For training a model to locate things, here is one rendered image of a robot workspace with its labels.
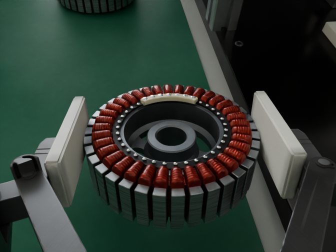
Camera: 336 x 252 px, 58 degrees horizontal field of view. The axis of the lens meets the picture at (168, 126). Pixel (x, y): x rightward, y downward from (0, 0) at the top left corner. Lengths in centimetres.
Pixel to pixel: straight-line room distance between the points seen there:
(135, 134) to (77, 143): 5
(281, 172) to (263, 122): 4
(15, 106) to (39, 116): 3
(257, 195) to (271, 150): 8
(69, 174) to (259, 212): 15
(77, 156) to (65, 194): 3
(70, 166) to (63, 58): 21
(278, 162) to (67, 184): 11
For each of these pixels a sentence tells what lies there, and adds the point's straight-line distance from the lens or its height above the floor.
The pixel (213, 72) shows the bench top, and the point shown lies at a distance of 34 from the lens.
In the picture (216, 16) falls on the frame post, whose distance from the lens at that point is 35.
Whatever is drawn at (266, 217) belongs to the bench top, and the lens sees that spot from 25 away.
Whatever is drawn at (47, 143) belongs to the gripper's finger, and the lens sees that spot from 18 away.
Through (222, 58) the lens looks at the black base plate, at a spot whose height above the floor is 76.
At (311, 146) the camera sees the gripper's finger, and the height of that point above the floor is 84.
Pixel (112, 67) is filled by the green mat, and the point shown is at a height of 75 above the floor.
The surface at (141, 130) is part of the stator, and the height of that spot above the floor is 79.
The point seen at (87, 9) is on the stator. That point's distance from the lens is 42.
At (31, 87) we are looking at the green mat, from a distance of 33.
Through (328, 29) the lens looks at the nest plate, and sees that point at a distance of 40.
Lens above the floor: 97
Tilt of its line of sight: 51 degrees down
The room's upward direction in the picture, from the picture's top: 4 degrees clockwise
